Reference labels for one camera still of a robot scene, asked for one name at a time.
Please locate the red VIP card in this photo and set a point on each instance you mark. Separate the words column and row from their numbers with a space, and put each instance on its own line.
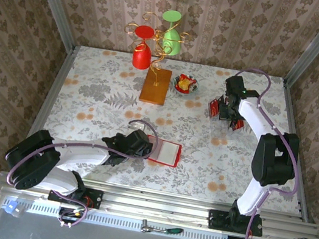
column 214, row 108
column 239, row 125

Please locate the red card box white inside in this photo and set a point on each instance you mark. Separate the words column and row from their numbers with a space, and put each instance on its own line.
column 169, row 153

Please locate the blue white plug adapter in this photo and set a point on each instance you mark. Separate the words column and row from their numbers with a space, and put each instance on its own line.
column 12, row 208

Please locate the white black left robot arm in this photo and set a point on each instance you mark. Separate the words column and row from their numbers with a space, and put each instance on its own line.
column 85, row 156

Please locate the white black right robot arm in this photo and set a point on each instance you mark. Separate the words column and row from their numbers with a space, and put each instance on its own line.
column 252, row 117

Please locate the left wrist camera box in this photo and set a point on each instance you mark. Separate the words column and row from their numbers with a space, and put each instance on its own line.
column 137, row 125

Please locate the yellow wrapped candy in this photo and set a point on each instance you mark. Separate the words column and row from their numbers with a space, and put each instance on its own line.
column 185, row 84

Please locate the green plastic wine glass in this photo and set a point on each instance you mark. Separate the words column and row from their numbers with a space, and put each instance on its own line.
column 171, row 41

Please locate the red wrapped candy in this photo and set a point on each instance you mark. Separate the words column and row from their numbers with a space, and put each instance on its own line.
column 185, row 77
column 183, row 90

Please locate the red plastic wine glass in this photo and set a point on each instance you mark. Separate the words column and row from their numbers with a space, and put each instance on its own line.
column 141, row 57

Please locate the small glass candy bowl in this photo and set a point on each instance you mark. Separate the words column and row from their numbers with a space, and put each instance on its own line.
column 195, row 86

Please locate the floral patterned tablecloth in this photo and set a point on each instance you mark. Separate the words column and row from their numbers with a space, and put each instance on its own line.
column 96, row 90

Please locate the clear acrylic card holder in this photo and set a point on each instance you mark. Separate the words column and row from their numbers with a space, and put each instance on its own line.
column 222, row 132

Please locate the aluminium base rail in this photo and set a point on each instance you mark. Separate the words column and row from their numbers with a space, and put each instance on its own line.
column 162, row 209

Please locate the aluminium side rail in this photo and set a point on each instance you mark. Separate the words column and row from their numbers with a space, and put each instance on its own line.
column 290, row 111
column 53, row 91

